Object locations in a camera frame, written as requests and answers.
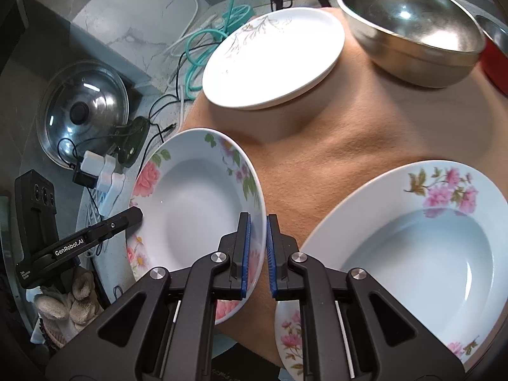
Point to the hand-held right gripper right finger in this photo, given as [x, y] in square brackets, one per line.
[271, 254]

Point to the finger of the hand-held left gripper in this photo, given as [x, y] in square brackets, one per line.
[125, 219]

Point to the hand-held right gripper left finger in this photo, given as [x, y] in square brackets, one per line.
[247, 254]

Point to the small pink floral deep plate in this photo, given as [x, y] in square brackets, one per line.
[198, 206]

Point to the large pink floral deep plate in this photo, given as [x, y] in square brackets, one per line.
[416, 254]

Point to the white plate with grey sprigs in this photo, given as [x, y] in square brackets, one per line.
[274, 55]

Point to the large steel bowl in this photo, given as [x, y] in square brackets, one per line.
[412, 27]

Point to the red bowl with steel inside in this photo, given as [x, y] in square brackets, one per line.
[496, 63]

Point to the person's left hand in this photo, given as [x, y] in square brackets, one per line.
[67, 305]

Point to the white power strip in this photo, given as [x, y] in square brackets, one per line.
[113, 182]

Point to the black power adapter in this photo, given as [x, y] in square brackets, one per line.
[82, 177]

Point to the glass pot lid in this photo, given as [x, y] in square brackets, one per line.
[91, 99]

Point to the tan felt mat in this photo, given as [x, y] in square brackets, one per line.
[337, 131]

